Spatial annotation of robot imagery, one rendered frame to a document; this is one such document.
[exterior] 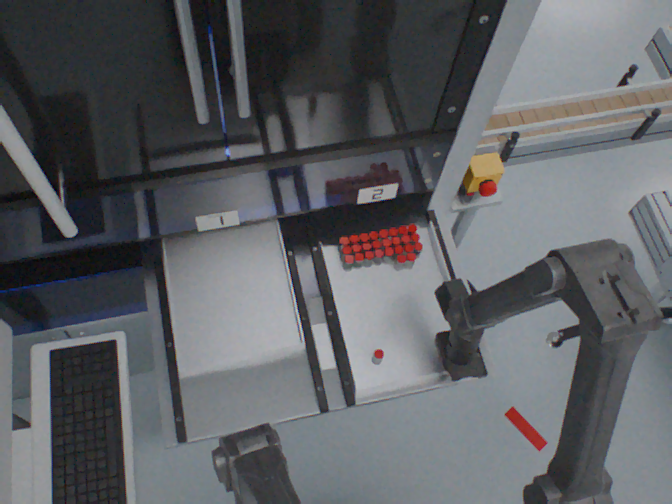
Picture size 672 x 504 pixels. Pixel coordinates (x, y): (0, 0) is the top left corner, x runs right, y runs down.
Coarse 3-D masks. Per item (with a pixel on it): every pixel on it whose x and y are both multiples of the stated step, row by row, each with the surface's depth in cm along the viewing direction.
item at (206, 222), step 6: (204, 216) 137; (210, 216) 137; (216, 216) 138; (222, 216) 138; (228, 216) 139; (234, 216) 139; (198, 222) 138; (204, 222) 139; (210, 222) 139; (216, 222) 140; (228, 222) 141; (234, 222) 141; (204, 228) 141; (210, 228) 141
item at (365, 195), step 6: (378, 186) 142; (384, 186) 142; (390, 186) 143; (396, 186) 143; (360, 192) 142; (366, 192) 143; (372, 192) 143; (378, 192) 144; (384, 192) 145; (390, 192) 145; (396, 192) 146; (360, 198) 145; (366, 198) 145; (384, 198) 147
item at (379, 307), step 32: (352, 288) 150; (384, 288) 150; (416, 288) 151; (352, 320) 147; (384, 320) 147; (416, 320) 148; (352, 352) 144; (384, 352) 144; (416, 352) 145; (384, 384) 138
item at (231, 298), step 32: (256, 224) 155; (192, 256) 151; (224, 256) 151; (256, 256) 152; (192, 288) 148; (224, 288) 148; (256, 288) 148; (288, 288) 149; (192, 320) 144; (224, 320) 145; (256, 320) 145; (288, 320) 146; (192, 352) 141; (224, 352) 142; (256, 352) 139
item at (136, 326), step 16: (96, 320) 172; (112, 320) 174; (128, 320) 176; (144, 320) 179; (16, 336) 169; (32, 336) 171; (48, 336) 174; (64, 336) 176; (80, 336) 178; (128, 336) 186; (144, 336) 189; (16, 352) 178; (128, 352) 198; (144, 352) 201; (16, 368) 189; (144, 368) 214; (16, 384) 200
